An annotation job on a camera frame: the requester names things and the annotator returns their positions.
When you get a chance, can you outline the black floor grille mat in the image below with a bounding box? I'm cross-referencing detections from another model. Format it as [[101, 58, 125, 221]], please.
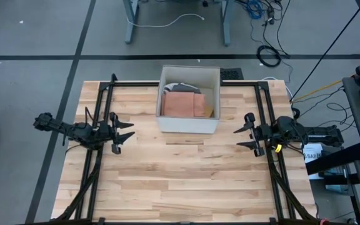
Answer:
[[220, 67, 244, 81]]

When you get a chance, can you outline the black metal beam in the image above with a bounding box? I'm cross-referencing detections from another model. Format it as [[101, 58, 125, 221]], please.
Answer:
[[304, 142, 360, 176]]

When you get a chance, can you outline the yellow cable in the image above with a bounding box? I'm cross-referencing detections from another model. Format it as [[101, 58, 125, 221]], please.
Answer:
[[291, 64, 360, 104]]

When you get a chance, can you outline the white printed paper sheet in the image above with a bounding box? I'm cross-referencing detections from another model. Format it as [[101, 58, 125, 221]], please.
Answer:
[[301, 144, 324, 181]]

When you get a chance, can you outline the salmon pink towel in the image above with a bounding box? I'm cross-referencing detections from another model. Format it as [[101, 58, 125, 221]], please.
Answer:
[[161, 91, 207, 119]]

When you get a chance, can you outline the black metal table frame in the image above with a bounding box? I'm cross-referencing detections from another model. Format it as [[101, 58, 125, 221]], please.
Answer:
[[51, 73, 320, 225]]

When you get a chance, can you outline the black floor cable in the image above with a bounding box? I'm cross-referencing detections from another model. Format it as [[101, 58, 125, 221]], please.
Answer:
[[261, 0, 292, 59]]

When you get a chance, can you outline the coiled black cable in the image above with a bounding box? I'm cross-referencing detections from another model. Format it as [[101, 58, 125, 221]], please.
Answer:
[[256, 45, 283, 68]]

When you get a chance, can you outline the grey waffle towel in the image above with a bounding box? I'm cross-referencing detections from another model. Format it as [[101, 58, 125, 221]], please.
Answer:
[[163, 82, 203, 94]]

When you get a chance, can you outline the white floor cable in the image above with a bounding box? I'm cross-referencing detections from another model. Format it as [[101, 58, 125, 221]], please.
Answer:
[[126, 12, 205, 28]]

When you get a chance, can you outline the grey desk leg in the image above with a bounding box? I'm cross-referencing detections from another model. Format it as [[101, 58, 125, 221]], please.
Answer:
[[220, 0, 234, 47], [122, 0, 140, 44]]

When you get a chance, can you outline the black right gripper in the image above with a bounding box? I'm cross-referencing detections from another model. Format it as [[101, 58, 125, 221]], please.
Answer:
[[232, 112, 278, 158]]

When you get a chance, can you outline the taut black cable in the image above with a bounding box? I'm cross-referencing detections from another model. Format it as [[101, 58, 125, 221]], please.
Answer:
[[291, 0, 360, 103]]

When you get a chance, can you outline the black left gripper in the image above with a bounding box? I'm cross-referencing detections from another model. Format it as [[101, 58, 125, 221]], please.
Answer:
[[97, 111, 136, 155]]

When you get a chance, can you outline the yellow towel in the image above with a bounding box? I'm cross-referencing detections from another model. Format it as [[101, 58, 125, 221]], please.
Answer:
[[204, 104, 215, 119]]

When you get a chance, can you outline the thin white cable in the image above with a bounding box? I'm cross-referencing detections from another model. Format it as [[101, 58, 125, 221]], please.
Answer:
[[261, 76, 294, 101]]

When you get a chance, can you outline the thin black cable tangle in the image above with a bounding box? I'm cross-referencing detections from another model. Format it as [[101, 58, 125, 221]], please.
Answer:
[[292, 86, 358, 144]]

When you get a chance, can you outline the beige fabric storage box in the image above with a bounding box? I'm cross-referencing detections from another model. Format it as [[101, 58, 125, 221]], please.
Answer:
[[155, 64, 222, 134]]

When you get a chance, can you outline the blue cable bundle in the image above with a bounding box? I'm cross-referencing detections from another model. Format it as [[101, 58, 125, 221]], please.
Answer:
[[245, 0, 264, 19]]

